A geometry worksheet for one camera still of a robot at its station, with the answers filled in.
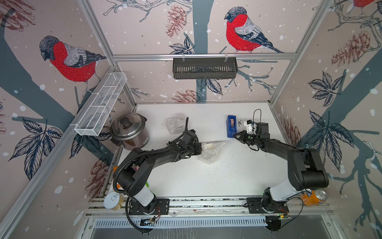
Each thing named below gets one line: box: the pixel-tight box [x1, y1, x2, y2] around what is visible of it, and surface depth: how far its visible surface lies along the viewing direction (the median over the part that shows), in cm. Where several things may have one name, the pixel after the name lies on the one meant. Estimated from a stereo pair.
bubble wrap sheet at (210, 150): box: [199, 141, 227, 165], surface depth 87 cm
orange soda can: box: [300, 188, 328, 207], surface depth 69 cm
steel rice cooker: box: [109, 113, 150, 151], surface depth 87 cm
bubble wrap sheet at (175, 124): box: [166, 116, 186, 135], surface depth 100 cm
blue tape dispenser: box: [226, 115, 237, 138], surface depth 103 cm
